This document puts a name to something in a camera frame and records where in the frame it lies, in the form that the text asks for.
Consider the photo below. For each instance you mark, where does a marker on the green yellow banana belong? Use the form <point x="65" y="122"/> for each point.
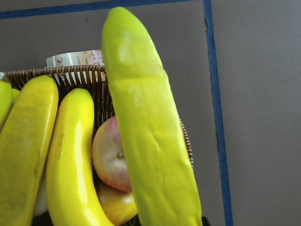
<point x="8" y="96"/>

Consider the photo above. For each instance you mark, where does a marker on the brown wicker basket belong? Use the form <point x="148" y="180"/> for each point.
<point x="90" y="77"/>

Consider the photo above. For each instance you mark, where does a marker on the greenish yellow banana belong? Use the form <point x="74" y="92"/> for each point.
<point x="161" y="174"/>

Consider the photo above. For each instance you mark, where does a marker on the red pink apple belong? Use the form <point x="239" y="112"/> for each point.
<point x="108" y="157"/>

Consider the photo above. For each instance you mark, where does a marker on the paper label tag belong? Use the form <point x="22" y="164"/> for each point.
<point x="88" y="57"/>

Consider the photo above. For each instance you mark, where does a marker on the large yellow banana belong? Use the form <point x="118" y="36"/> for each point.
<point x="24" y="142"/>

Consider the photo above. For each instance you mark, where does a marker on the yellow lemon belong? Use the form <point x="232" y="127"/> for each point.
<point x="119" y="206"/>

